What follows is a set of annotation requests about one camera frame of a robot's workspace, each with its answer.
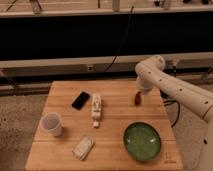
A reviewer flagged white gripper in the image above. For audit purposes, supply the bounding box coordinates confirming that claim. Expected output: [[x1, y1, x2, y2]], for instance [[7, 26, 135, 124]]
[[136, 78, 153, 95]]

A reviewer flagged red pepper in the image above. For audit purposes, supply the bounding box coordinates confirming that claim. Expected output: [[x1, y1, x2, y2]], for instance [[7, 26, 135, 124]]
[[134, 92, 141, 106]]

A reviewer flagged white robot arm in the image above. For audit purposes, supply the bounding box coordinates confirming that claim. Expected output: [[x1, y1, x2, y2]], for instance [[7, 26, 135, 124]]
[[135, 55, 213, 171]]

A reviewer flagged green ceramic bowl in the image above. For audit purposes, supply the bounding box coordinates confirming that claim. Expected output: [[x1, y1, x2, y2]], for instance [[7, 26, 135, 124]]
[[123, 122, 161, 162]]

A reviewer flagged black smartphone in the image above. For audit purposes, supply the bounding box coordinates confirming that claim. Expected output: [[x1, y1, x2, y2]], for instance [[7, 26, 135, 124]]
[[72, 92, 90, 110]]

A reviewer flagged small white cube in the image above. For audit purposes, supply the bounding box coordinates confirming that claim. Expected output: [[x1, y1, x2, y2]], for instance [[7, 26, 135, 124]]
[[93, 121, 100, 128]]

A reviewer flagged white rectangular sponge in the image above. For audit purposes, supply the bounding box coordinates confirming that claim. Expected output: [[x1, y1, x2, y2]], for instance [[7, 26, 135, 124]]
[[72, 136, 94, 161]]

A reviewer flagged translucent plastic cup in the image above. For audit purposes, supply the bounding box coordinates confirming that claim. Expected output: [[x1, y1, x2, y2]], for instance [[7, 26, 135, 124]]
[[40, 113, 62, 137]]

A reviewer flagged black hanging cable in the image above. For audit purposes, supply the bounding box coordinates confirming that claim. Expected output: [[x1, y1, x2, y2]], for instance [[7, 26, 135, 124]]
[[103, 4, 135, 74]]

